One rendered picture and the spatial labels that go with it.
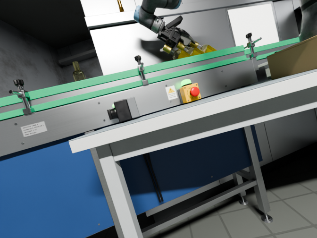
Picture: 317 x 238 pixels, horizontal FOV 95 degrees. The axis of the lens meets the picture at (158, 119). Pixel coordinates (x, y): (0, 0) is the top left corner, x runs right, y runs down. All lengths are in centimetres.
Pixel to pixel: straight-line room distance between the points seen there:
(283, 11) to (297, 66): 118
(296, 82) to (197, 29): 84
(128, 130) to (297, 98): 45
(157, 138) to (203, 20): 99
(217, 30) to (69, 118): 108
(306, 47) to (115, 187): 67
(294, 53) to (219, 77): 30
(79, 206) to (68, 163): 18
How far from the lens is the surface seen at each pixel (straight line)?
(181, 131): 41
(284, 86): 45
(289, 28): 178
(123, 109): 56
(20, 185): 81
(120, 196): 49
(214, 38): 123
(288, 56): 66
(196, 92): 61
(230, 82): 84
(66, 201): 78
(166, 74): 71
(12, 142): 76
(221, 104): 38
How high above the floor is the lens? 77
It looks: 4 degrees down
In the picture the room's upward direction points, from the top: 16 degrees counter-clockwise
